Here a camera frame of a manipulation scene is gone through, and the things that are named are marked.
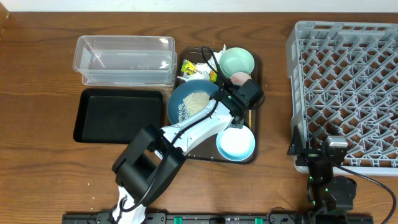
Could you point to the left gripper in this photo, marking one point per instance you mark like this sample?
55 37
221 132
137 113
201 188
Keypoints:
240 120

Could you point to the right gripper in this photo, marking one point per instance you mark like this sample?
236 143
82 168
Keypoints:
298 146

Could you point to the mint green bowl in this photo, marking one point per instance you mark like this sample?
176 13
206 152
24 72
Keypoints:
236 60

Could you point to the white rice pile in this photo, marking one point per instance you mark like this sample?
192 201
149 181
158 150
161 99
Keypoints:
192 104

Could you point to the white tissue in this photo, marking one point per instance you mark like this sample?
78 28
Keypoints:
209 61

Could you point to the dark blue plate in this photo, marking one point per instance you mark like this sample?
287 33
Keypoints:
182 91

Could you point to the yellow green snack wrapper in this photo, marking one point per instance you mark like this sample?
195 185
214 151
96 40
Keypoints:
197 71

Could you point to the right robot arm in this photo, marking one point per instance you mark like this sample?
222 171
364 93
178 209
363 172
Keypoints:
332 195

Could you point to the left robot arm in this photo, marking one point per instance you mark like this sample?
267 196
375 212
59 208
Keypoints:
149 164

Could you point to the grey dishwasher rack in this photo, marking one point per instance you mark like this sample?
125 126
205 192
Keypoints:
343 78

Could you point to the wooden chopstick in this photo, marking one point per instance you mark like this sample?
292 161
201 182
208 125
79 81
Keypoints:
250 119

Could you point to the pink cup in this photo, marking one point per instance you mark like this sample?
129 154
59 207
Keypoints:
239 78

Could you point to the light blue bowl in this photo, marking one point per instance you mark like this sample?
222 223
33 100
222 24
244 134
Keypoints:
236 144

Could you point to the brown serving tray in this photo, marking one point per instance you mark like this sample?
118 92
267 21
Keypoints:
207 150

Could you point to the black tray bin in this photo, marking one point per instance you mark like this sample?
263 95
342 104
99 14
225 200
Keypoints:
116 115

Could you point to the clear plastic bin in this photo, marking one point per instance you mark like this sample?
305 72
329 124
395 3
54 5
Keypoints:
126 60

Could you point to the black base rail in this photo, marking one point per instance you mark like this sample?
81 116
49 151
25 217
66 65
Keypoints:
274 218

